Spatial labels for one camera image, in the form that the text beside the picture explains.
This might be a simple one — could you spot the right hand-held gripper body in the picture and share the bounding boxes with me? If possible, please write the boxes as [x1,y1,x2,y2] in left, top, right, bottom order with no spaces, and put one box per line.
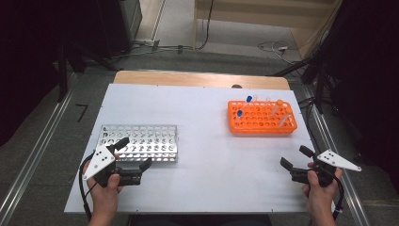
[290,149,362,188]

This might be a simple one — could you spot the dark curtain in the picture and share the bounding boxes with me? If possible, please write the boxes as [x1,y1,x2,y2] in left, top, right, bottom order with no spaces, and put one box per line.
[0,0,102,147]
[313,0,399,189]

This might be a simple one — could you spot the person's right hand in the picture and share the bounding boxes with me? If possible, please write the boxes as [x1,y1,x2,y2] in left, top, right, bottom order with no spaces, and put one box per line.
[301,161,344,215]

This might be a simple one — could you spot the right hand-held gripper cable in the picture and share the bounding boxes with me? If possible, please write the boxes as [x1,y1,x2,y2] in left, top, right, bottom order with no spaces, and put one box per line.
[331,174,345,220]

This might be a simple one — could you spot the left hand-held gripper cable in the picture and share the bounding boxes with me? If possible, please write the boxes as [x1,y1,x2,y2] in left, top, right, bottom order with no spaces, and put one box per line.
[78,152,96,220]

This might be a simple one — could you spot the grey floor cable bundle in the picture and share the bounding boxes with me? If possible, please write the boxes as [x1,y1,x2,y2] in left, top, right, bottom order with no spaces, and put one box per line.
[125,38,195,57]

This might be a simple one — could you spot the black cabinet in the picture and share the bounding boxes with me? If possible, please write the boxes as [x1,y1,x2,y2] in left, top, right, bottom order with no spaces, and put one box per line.
[95,0,144,59]

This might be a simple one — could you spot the hand-held gripper cable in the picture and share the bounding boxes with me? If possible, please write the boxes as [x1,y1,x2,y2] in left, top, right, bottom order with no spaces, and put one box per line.
[331,174,345,220]
[78,152,96,220]

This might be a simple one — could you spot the black floor cables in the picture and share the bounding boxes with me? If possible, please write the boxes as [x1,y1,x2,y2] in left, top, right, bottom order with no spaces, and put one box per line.
[297,95,327,158]

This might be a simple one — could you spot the orange test tube rack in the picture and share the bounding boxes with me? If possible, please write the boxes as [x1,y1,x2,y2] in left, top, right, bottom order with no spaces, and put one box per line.
[227,99,298,136]

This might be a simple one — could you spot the black stand leg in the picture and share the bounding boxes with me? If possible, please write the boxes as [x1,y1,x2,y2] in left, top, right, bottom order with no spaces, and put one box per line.
[56,40,70,103]
[70,40,123,72]

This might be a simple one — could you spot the black hanging cable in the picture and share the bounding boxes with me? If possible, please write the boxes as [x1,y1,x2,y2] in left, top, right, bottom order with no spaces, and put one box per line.
[196,0,215,51]

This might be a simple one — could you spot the aluminium floor rail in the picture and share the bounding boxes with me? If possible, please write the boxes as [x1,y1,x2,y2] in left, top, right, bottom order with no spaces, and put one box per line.
[297,84,371,226]
[0,72,79,226]

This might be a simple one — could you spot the person's left hand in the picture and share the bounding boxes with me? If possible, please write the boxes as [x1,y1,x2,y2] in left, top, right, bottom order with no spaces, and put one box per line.
[83,153,125,208]

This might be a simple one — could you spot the metal test tube rack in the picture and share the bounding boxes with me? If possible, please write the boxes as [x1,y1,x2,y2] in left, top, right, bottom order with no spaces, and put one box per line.
[95,123,179,164]

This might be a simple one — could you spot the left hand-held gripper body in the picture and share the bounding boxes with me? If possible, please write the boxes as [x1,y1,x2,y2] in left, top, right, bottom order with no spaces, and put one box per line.
[82,144,143,188]

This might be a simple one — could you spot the white floor cable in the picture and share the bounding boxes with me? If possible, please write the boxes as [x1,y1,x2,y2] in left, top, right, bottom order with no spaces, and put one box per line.
[257,40,302,65]

